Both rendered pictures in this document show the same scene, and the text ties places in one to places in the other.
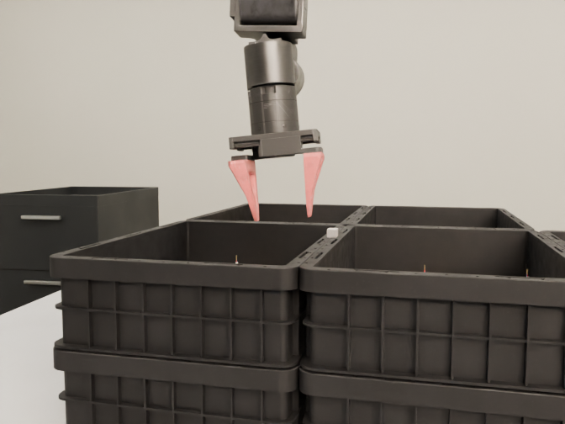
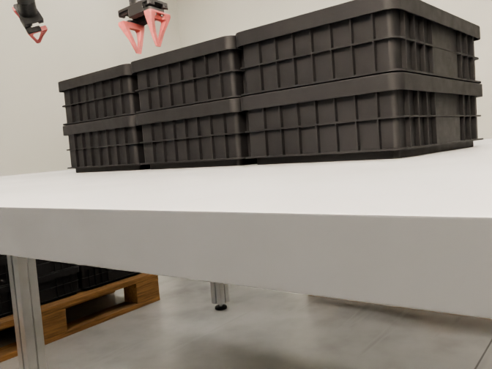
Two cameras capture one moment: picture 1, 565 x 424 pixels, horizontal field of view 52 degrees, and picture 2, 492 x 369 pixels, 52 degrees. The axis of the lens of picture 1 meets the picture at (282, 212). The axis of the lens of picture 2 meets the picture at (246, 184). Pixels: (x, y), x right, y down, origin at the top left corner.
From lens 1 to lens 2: 0.83 m
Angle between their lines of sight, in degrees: 27
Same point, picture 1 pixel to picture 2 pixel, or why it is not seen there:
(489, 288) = (187, 51)
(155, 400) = (94, 143)
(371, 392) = (155, 118)
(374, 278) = (151, 59)
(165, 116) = not seen: hidden behind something
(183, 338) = (100, 110)
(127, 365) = (82, 127)
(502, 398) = (198, 107)
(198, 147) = not seen: hidden behind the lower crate
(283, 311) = (129, 87)
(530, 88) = not seen: outside the picture
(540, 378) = (215, 95)
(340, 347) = (148, 99)
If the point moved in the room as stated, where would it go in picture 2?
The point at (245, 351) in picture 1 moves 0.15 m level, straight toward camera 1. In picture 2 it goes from (118, 110) to (71, 108)
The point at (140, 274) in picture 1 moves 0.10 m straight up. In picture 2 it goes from (82, 81) to (77, 38)
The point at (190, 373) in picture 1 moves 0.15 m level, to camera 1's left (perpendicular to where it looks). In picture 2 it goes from (100, 124) to (53, 130)
